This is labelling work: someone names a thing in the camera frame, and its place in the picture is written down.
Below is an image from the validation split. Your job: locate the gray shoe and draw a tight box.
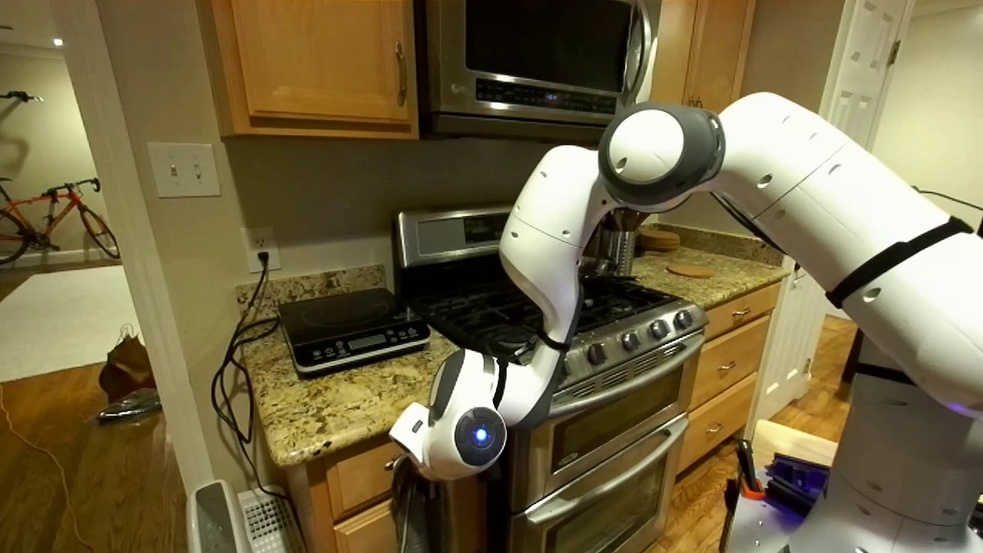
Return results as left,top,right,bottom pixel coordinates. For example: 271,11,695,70
96,393,165,424

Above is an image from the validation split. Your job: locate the white panel door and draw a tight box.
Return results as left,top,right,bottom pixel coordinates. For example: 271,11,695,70
750,0,917,424

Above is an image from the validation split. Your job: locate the stainless steel gas range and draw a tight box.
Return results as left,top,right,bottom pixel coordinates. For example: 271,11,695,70
395,204,713,553

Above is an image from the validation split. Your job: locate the deep wooden drawer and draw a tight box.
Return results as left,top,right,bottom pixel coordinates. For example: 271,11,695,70
689,317,773,411
672,372,762,473

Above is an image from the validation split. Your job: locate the white light switch plate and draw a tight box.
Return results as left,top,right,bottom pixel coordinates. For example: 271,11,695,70
147,137,223,200

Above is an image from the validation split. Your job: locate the steel utensil holder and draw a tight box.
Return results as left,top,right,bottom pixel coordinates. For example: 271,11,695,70
589,207,657,279

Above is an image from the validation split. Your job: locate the round wooden trivet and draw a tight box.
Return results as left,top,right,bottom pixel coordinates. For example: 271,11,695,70
662,258,719,282

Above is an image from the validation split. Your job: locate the gray dish towel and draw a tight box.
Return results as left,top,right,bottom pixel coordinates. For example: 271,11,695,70
390,457,453,553

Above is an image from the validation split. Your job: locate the black portable induction cooktop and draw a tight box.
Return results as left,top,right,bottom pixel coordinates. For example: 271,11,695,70
275,285,434,376

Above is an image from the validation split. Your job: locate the shallow wooden drawer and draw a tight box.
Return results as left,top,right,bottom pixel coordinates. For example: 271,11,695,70
703,282,782,341

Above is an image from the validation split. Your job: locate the black power cord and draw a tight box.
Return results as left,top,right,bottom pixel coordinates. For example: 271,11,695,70
209,249,285,493

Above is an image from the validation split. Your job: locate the purple lit device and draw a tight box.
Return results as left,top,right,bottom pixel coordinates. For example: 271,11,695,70
762,455,824,510

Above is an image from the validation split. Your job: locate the white vented panel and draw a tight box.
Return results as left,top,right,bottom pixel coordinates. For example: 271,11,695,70
236,484,301,553

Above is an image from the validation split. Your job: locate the light wooden board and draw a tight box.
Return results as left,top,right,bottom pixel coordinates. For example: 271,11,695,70
750,417,842,471

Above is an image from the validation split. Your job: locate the white floor heater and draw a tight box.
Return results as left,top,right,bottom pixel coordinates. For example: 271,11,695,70
183,476,242,553

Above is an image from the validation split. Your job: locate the white wall outlet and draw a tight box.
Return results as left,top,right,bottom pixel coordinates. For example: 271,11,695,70
245,227,283,277

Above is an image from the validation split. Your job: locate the orange bicycle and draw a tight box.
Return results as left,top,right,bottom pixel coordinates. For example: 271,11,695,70
0,175,123,268

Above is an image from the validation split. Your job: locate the wooden drawer below towel drawer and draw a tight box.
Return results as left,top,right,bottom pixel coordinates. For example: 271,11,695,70
333,497,404,553

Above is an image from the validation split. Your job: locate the stainless steel microwave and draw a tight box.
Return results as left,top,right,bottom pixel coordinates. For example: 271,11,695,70
425,0,666,140

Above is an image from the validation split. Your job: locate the brown paper bag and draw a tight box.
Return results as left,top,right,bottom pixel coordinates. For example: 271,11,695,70
97,332,159,405

